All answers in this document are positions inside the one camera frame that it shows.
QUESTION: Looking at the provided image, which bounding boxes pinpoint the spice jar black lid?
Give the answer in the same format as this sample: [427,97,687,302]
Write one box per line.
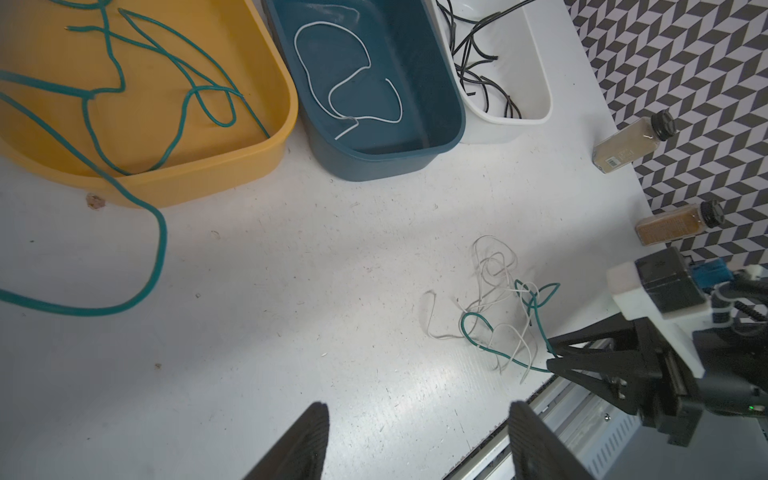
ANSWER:
[635,201,725,245]
[592,110,678,174]

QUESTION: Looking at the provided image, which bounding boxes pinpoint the dark teal plastic bin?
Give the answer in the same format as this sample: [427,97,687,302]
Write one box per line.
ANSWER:
[262,1,466,182]

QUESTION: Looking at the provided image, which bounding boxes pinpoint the yellow plastic bin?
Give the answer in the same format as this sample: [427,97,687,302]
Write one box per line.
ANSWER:
[1,1,298,208]

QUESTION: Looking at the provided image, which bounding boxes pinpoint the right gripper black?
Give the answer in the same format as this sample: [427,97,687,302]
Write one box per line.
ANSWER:
[547,313,767,447]

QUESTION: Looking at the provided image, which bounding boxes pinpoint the white plastic bin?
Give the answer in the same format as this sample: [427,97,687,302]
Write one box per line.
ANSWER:
[427,1,552,144]

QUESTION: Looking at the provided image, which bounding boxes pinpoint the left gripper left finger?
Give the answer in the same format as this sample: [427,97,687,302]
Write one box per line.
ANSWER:
[244,402,330,480]

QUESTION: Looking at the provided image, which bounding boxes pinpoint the black cable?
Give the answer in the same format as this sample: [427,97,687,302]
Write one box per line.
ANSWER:
[434,0,538,120]

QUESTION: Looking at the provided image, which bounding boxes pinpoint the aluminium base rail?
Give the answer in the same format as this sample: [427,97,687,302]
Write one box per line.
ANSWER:
[443,338,643,480]

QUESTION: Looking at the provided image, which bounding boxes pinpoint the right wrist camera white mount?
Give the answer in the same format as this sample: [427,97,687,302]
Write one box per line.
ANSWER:
[607,247,736,379]

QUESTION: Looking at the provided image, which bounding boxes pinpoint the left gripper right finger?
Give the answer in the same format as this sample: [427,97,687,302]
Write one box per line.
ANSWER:
[507,401,593,480]

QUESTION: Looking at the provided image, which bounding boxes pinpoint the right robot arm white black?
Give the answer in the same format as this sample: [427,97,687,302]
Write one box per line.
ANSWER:
[547,262,767,447]

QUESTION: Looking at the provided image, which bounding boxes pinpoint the white cable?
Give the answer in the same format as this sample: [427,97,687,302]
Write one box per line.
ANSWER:
[292,20,404,142]

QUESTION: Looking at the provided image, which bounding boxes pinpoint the green cable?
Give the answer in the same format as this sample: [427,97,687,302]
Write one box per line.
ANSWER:
[0,0,169,318]
[65,5,272,175]

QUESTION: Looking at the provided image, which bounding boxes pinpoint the cable bundle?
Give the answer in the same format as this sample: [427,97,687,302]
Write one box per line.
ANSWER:
[422,235,562,385]

